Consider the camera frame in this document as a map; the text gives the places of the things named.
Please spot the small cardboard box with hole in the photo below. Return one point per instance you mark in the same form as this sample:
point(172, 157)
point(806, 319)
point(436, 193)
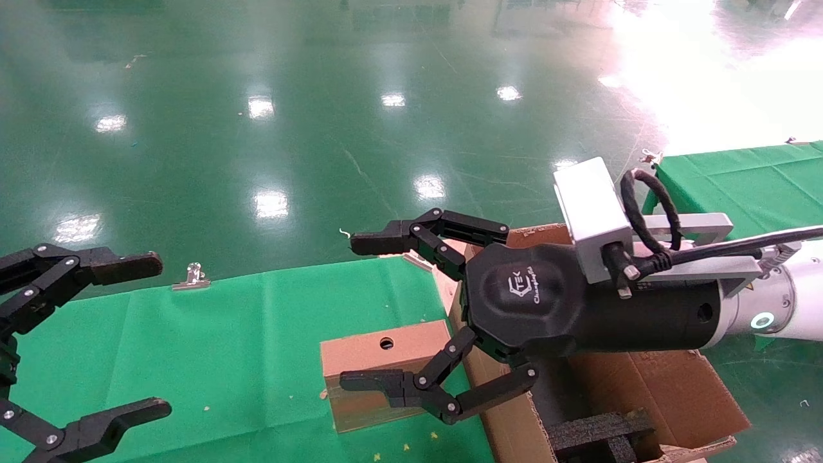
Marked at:
point(360, 350)

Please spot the green table cloth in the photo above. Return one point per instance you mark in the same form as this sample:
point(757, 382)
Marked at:
point(759, 180)
point(225, 347)

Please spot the black foam insert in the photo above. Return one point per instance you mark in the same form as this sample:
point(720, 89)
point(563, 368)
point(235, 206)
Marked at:
point(598, 431)

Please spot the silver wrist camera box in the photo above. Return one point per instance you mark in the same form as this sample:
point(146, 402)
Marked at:
point(591, 212)

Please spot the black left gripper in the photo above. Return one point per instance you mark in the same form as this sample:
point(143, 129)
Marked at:
point(5, 360)

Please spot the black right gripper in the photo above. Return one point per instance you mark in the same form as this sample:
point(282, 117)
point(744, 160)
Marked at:
point(533, 302)

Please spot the large open cardboard carton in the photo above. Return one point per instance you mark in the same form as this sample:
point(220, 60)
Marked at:
point(662, 392)

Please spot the silver camera mounting bracket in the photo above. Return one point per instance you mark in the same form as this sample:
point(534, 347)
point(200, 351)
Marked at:
point(694, 225)

